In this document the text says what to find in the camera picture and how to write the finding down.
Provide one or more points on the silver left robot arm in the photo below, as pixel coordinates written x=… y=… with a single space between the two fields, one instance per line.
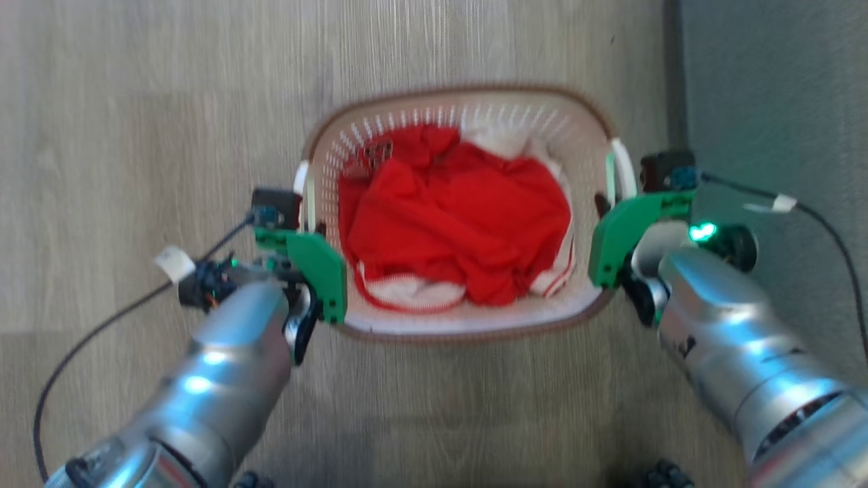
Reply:
x=217 y=366

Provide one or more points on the white laundry basket brown rim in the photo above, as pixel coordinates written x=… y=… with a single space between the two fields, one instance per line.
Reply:
x=468 y=324

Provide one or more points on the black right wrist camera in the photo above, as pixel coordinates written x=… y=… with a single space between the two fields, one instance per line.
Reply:
x=664 y=169

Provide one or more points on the white garment with red stripes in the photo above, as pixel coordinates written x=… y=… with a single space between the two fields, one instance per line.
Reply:
x=413 y=293

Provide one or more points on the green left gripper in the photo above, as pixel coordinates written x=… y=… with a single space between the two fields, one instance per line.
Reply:
x=324 y=274

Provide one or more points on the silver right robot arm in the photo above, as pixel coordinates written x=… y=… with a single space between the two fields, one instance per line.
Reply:
x=739 y=339

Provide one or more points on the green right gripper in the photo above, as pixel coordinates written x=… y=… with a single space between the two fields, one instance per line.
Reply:
x=614 y=240

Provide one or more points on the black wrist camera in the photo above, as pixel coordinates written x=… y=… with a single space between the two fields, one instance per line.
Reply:
x=664 y=169
x=276 y=207

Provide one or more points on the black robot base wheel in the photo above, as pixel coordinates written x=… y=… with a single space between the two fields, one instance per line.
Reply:
x=663 y=474
x=252 y=480

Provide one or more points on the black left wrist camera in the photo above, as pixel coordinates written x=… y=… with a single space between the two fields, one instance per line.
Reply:
x=276 y=207

